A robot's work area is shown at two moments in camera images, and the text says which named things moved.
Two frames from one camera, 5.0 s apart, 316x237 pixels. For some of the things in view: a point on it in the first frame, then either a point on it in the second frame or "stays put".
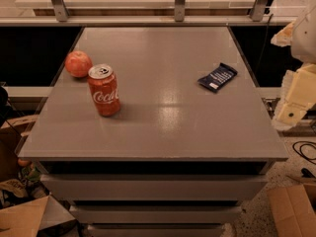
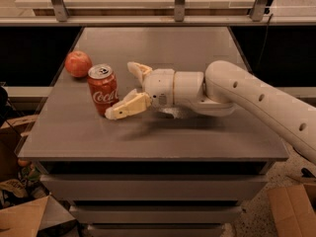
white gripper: [305, 39] to [160, 85]
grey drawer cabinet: [154, 131] stays put
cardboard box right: [293, 209] stays put
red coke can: [105, 89] stays put
